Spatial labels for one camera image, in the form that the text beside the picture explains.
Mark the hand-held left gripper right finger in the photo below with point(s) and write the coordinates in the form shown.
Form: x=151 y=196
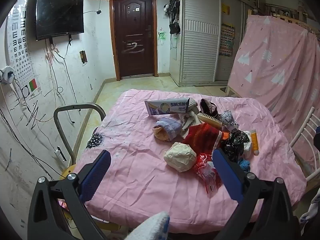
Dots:
x=227 y=177

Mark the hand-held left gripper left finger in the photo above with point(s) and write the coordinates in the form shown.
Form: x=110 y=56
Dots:
x=96 y=177

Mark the red plastic wrapper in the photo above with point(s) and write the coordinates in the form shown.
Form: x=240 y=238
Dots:
x=205 y=172

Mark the black plastic bag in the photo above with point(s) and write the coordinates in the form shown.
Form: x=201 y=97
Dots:
x=235 y=143

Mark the red cloth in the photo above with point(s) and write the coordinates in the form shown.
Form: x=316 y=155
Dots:
x=203 y=140

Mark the orange tube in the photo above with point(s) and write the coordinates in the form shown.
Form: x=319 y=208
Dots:
x=254 y=140

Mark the cream sock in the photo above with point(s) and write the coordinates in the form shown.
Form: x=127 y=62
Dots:
x=180 y=157

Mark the white dotted cloth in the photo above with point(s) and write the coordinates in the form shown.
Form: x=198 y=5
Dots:
x=228 y=118

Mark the dark maroon sock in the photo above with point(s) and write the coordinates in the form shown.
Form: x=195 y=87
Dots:
x=208 y=107

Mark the blue knit piece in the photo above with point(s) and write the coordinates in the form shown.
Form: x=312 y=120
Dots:
x=243 y=165

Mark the pink table cloth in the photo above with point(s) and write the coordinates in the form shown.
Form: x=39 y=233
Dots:
x=130 y=130

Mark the wooden brush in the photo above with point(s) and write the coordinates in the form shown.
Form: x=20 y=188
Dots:
x=210 y=121

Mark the grey metal chair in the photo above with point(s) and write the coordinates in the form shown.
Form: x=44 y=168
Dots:
x=58 y=122

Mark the beige striped knit sock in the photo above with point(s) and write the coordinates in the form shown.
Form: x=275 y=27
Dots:
x=190 y=120

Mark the white knit cloth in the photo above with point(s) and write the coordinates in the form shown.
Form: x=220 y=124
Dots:
x=150 y=226

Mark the purple fuzzy sock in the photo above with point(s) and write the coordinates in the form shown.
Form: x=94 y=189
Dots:
x=168 y=130

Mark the blue white cloth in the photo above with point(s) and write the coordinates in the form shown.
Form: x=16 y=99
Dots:
x=311 y=212

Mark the white metal chair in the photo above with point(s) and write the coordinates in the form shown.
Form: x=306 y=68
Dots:
x=303 y=127

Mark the white blue toothpaste tube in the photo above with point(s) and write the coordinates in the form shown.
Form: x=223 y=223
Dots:
x=166 y=107

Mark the pink tree print curtain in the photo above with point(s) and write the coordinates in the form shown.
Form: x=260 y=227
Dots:
x=275 y=55

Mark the colour grid poster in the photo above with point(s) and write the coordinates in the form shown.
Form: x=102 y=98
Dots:
x=227 y=40

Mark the white louvred wardrobe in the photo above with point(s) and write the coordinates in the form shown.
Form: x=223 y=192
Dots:
x=200 y=42

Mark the dark red door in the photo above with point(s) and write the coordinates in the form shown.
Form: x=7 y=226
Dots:
x=135 y=30

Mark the eye chart poster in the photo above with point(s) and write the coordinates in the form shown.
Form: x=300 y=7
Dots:
x=21 y=42

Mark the yellow poster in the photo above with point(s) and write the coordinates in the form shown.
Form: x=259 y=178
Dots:
x=225 y=9

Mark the black hanging bags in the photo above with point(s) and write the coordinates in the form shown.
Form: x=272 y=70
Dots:
x=174 y=17

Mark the white wall socket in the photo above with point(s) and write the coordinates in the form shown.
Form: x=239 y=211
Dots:
x=60 y=153

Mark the open wall box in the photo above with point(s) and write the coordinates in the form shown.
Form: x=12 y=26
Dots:
x=83 y=57

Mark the white wall adapter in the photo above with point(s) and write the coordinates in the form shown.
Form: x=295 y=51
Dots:
x=7 y=75

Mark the black wall television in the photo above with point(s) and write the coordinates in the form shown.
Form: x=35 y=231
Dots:
x=58 y=10

